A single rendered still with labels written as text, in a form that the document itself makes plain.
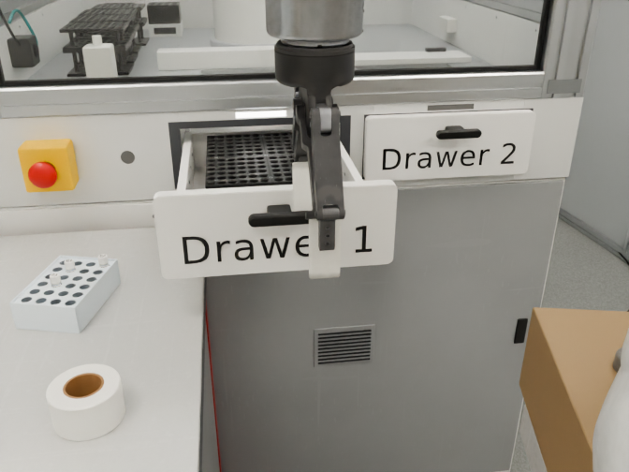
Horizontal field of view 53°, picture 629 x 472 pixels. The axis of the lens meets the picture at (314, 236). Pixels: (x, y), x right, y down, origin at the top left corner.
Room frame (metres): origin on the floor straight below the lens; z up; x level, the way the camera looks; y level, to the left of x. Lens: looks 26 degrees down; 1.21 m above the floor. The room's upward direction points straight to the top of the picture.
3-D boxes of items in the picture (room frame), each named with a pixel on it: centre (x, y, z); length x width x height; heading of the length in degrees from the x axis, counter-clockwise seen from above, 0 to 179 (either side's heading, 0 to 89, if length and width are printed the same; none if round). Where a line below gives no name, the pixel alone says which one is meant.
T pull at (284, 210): (0.67, 0.04, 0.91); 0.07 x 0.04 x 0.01; 98
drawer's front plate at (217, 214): (0.69, 0.04, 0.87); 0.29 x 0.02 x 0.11; 98
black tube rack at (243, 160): (0.89, 0.07, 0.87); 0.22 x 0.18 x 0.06; 8
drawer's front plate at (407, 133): (1.02, -0.23, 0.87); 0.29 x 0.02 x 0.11; 98
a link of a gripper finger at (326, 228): (0.51, -0.01, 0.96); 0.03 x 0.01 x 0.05; 8
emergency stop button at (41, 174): (0.88, 0.40, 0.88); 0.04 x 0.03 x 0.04; 98
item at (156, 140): (1.46, 0.11, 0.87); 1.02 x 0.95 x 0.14; 98
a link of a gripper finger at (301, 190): (0.67, 0.01, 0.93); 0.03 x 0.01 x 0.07; 98
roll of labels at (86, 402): (0.49, 0.23, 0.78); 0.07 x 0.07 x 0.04
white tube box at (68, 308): (0.70, 0.32, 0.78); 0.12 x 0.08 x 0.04; 172
